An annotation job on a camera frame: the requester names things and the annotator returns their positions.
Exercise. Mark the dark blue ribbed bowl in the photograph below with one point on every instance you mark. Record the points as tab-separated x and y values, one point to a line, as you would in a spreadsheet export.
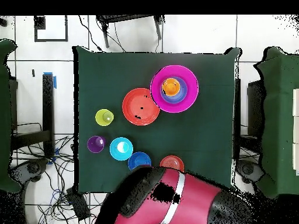
137	159

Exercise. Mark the black floor stand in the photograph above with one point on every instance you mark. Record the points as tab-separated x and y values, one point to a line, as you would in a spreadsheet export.
48	105

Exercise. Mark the light blue translucent bowl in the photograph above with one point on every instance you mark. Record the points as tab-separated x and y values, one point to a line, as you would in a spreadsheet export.
176	99

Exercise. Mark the white box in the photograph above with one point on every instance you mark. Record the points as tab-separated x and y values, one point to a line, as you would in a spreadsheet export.
296	102
296	129
296	158

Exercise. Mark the yellow plastic cup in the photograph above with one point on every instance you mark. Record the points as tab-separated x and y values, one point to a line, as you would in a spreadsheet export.
100	117

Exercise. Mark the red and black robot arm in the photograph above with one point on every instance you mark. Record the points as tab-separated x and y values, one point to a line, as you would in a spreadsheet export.
193	200

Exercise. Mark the black metal stool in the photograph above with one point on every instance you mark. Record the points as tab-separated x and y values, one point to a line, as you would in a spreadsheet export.
121	18

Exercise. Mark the purple plastic cup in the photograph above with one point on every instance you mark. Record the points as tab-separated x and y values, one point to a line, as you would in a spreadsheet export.
93	144

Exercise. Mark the dark green side cloth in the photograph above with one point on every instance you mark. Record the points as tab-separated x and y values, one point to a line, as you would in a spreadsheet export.
4	116
278	116

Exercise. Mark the black floor device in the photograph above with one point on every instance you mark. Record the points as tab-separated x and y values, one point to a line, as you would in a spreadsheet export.
33	168
248	169

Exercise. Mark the blue tape strip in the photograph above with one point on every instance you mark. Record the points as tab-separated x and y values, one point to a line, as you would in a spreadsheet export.
56	151
55	81

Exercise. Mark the large pink plastic bowl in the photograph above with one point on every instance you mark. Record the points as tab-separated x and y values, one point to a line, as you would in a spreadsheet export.
156	98

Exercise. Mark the orange translucent bowl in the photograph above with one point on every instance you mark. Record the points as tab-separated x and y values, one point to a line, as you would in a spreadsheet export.
171	161

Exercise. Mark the dark green table cloth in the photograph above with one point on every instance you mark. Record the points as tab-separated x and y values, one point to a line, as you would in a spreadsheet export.
105	81

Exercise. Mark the black square frame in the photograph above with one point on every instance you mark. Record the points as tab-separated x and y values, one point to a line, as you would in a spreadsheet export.
39	23

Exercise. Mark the black power strip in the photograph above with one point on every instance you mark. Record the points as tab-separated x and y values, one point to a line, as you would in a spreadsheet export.
78	205

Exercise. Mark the cyan ribbed bowl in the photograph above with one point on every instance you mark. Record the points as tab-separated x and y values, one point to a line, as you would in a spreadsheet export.
115	151

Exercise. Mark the orange plastic cup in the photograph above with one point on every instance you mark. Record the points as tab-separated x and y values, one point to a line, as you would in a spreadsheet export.
171	86

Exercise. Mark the red-orange shallow bowl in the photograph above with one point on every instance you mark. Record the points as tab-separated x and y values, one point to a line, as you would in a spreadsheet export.
133	105

